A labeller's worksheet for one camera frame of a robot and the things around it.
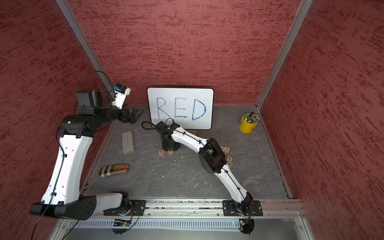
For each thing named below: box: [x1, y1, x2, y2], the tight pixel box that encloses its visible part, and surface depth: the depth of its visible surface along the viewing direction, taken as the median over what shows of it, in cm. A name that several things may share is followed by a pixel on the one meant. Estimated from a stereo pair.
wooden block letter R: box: [158, 149, 165, 157], surface depth 94 cm
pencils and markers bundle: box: [244, 111, 261, 124], surface depth 102 cm
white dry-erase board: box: [147, 87, 214, 130], surface depth 94 cm
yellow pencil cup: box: [239, 114, 258, 134], surface depth 103 cm
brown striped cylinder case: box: [99, 163, 130, 177], surface depth 86 cm
